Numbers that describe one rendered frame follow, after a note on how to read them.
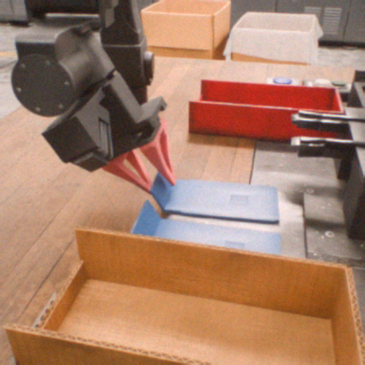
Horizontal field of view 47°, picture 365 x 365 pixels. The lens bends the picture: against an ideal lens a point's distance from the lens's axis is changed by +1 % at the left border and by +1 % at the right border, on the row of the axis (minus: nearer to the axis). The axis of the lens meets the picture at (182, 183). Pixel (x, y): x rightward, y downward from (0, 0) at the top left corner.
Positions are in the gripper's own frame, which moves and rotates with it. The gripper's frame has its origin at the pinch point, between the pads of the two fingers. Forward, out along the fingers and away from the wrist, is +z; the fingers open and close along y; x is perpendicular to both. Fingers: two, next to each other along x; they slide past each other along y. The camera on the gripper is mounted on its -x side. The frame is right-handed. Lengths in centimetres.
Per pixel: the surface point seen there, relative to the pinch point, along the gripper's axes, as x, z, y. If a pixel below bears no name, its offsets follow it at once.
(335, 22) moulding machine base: 446, 110, 50
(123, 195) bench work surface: 1.9, 0.5, -6.8
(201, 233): -7.5, 4.2, 4.7
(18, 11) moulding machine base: 492, -75, -293
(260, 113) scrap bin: 21.8, 5.4, 11.1
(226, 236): -7.6, 5.5, 7.1
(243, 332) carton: -18.3, 8.2, 8.2
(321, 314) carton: -15.6, 11.1, 14.6
